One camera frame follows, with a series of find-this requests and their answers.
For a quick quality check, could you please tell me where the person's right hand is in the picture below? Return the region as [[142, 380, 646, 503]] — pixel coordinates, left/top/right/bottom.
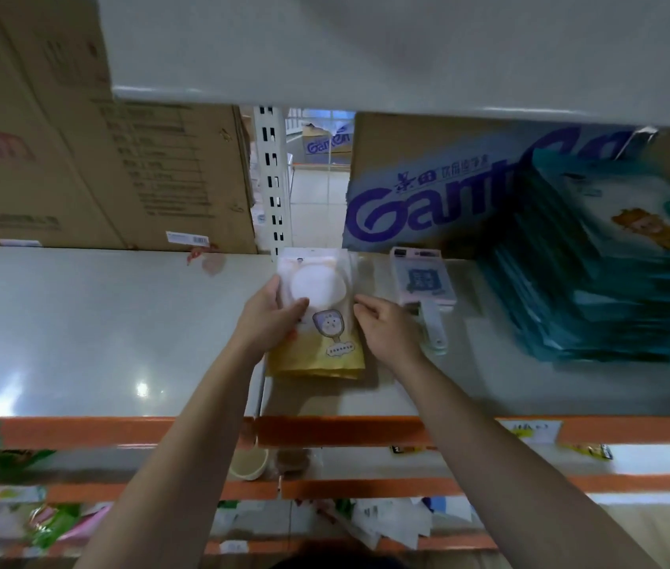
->
[[352, 294, 428, 374]]

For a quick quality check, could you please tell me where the person's left hand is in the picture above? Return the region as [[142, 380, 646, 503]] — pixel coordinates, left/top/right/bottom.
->
[[234, 275, 311, 357]]

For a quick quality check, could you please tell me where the yellow mirror packet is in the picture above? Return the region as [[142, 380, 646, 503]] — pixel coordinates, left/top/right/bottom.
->
[[268, 247, 367, 381]]

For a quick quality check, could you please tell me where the person's right forearm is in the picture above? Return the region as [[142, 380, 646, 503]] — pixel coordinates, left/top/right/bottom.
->
[[396, 355, 659, 569]]

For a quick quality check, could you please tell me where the person's left forearm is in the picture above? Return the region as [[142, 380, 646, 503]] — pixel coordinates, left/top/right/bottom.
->
[[73, 343, 268, 569]]

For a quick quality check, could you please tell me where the person's black shirt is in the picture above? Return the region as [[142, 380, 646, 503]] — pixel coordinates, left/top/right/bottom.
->
[[269, 550, 413, 569]]

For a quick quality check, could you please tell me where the brown plastic cup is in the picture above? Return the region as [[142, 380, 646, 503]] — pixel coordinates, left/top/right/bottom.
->
[[275, 448, 312, 476]]

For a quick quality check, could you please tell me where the beige paper cup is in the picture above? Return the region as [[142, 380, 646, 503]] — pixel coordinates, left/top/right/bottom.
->
[[229, 448, 271, 482]]

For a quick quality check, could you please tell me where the cardboard sheet blue lettering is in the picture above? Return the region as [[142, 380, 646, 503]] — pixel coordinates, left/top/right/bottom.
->
[[342, 111, 659, 258]]

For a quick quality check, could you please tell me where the pile of white paper cards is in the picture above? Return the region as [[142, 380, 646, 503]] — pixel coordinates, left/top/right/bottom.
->
[[317, 497, 476, 552]]

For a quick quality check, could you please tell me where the small carton blue lettering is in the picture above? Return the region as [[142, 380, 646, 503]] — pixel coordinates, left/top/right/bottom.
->
[[302, 122, 355, 167]]

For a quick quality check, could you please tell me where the green snack packet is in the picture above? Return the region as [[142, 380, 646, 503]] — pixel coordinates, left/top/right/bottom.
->
[[26, 503, 84, 549], [0, 448, 57, 469]]

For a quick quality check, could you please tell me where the brown cardboard sheet red print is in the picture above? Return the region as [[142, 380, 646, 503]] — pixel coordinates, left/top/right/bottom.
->
[[0, 0, 259, 255]]

